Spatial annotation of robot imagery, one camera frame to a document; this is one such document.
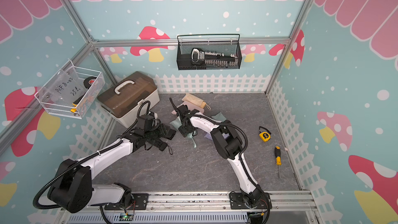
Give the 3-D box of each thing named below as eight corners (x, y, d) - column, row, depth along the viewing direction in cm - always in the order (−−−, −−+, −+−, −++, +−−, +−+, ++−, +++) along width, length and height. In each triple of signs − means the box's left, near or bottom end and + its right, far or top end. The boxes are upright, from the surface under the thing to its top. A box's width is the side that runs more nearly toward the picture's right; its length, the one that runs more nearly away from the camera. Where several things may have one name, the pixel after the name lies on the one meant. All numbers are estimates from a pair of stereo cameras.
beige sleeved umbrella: (182, 100, 117) (182, 97, 114) (187, 95, 120) (186, 92, 117) (203, 109, 112) (203, 106, 109) (206, 104, 115) (207, 100, 112)
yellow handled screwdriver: (276, 177, 84) (278, 176, 81) (274, 147, 95) (276, 145, 92) (280, 178, 83) (282, 177, 81) (278, 148, 94) (280, 146, 92)
